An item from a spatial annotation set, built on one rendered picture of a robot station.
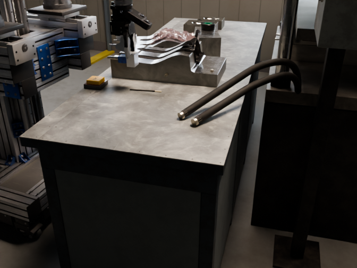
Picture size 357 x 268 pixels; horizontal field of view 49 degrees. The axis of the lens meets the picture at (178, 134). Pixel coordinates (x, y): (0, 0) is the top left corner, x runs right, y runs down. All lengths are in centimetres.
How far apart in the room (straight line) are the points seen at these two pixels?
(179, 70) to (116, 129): 50
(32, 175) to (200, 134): 123
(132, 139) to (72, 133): 21
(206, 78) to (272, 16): 267
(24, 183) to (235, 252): 116
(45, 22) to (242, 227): 153
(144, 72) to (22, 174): 96
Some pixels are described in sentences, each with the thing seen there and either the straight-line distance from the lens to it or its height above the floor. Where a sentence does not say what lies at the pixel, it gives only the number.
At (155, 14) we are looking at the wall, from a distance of 478.
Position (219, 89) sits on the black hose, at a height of 87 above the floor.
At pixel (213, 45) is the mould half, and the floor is 87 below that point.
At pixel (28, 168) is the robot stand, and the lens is 240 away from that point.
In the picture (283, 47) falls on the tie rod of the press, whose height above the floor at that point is 97.
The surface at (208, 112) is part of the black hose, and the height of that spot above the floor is 83.
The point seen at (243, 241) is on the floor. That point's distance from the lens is 213.
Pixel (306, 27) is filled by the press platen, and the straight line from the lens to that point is 186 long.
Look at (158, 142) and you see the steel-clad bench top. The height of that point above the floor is 80.
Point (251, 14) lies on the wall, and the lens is 440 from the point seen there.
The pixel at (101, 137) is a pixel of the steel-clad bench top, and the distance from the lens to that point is 136.
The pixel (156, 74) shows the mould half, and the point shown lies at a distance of 181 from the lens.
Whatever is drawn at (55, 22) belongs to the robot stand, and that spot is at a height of 97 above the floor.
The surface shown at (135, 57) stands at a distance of 169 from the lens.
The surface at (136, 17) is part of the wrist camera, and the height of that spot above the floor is 111.
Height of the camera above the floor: 144
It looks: 28 degrees down
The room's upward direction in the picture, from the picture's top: straight up
